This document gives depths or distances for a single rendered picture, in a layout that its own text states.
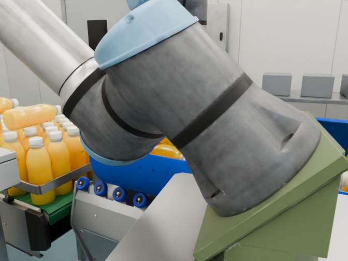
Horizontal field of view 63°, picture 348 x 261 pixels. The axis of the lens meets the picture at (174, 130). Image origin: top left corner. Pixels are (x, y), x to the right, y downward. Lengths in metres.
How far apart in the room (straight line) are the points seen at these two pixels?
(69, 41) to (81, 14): 4.54
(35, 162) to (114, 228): 0.31
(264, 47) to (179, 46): 3.80
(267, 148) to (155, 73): 0.13
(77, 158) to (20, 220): 0.26
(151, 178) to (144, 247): 0.40
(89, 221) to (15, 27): 0.67
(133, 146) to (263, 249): 0.20
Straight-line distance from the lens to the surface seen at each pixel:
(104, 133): 0.39
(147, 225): 0.41
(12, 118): 1.10
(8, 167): 0.93
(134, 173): 0.77
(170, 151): 0.83
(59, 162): 1.02
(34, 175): 0.99
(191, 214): 0.43
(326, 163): 0.27
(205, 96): 0.28
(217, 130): 0.28
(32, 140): 0.97
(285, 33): 4.09
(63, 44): 0.44
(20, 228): 1.10
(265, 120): 0.30
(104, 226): 0.95
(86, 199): 0.98
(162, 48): 0.29
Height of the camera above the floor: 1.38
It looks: 16 degrees down
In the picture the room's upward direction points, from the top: straight up
